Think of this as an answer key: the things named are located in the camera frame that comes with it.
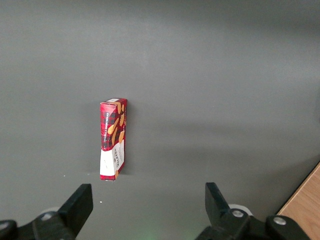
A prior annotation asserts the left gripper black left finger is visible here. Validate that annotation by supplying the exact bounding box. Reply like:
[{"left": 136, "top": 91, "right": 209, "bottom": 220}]
[{"left": 17, "top": 184, "right": 94, "bottom": 240}]

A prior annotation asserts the red shortbread cookie box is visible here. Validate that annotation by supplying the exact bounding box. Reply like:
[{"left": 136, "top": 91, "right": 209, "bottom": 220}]
[{"left": 99, "top": 97, "right": 128, "bottom": 182}]

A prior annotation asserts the wooden two-drawer cabinet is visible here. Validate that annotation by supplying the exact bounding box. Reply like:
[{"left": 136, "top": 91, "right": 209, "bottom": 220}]
[{"left": 276, "top": 161, "right": 320, "bottom": 240}]

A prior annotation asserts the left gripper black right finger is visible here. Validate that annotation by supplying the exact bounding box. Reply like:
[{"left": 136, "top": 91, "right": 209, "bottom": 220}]
[{"left": 194, "top": 182, "right": 266, "bottom": 240}]

